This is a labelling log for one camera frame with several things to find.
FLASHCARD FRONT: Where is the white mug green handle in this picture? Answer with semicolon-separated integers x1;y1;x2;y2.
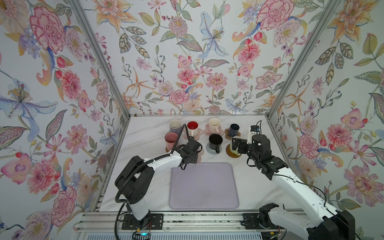
230;136;242;156

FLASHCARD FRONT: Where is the round wooden coaster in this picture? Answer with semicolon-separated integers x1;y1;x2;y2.
226;145;242;159

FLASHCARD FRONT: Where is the small dark navy mug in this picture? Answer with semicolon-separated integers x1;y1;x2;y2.
228;124;240;137

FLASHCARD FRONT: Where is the brown paw print coaster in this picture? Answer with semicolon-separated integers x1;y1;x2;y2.
225;129;241;140

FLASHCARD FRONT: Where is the round blue woven coaster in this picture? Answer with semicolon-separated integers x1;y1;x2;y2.
206;144;222;155

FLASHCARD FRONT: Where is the pink flower coaster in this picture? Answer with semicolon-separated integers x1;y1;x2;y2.
203;124;225;136
183;129;204;141
197;150;205;163

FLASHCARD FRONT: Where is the black mug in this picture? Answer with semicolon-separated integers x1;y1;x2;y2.
209;134;223;146

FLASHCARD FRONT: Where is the red interior white mug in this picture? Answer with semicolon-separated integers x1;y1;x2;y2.
187;121;199;138

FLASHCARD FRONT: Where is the white mug grey handle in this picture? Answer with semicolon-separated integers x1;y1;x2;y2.
169;120;182;135

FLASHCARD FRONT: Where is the cream mug pink handle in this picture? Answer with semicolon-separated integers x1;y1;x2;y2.
209;118;221;132

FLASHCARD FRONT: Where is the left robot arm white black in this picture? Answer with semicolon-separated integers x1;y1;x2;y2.
115;137;203;221

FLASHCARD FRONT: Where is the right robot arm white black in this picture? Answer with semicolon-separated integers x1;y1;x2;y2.
230;125;359;240

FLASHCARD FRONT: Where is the grey rectangular tray mat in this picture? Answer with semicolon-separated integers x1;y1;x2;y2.
169;163;239;211

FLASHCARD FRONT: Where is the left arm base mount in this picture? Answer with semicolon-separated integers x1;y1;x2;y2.
122;212;164;231

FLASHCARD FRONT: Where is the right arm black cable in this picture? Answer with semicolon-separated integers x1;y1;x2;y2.
254;119;362;240

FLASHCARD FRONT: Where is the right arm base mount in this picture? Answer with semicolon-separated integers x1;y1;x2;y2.
240;203;279;230

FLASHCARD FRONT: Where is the aluminium front rail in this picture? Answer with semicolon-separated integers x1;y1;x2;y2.
74;211;259;233

